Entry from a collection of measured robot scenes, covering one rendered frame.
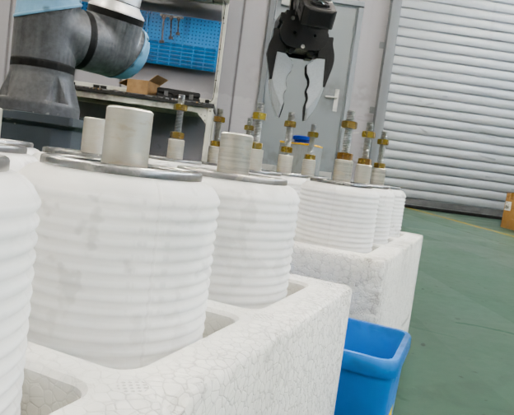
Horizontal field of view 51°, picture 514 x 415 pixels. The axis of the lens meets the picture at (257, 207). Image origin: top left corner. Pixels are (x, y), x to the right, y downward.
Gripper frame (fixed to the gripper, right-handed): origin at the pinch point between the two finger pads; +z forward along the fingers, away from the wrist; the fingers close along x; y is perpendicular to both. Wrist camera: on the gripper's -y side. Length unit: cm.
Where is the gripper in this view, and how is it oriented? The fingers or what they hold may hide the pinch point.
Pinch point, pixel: (293, 109)
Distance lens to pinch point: 81.3
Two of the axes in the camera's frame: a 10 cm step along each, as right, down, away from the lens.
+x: -9.8, -1.2, -1.3
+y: -1.2, -1.0, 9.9
